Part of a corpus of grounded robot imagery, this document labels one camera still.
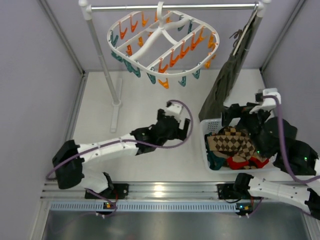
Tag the white round clip hanger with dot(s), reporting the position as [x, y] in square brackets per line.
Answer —
[162, 47]

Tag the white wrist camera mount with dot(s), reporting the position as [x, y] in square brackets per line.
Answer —
[267, 99]
[174, 110]

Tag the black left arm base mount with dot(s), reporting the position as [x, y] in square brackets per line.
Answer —
[120, 191]

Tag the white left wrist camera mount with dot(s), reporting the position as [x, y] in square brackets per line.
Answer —
[174, 110]

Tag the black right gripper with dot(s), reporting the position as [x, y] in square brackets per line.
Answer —
[240, 113]

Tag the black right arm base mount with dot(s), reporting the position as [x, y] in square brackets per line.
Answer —
[227, 193]

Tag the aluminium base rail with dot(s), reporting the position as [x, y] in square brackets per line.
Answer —
[143, 191]

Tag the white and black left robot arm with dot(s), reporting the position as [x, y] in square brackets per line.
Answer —
[73, 162]

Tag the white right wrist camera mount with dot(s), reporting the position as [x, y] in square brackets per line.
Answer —
[267, 99]

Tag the brown argyle sock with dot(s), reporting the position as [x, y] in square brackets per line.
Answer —
[240, 148]
[232, 131]

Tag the grey slotted cable duct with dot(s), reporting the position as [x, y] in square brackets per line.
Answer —
[149, 206]

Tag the teal green sock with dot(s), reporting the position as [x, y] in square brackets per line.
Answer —
[215, 162]

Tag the white plastic laundry basket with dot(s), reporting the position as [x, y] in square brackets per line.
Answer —
[213, 126]

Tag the red santa sock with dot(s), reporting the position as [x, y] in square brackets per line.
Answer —
[236, 163]

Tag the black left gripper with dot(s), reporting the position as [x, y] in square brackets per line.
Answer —
[173, 124]

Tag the olive green hanging garment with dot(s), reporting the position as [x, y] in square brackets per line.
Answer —
[213, 105]

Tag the white and steel clothes rack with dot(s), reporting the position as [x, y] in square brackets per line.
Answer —
[116, 88]

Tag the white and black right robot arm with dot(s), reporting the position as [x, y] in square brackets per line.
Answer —
[275, 137]

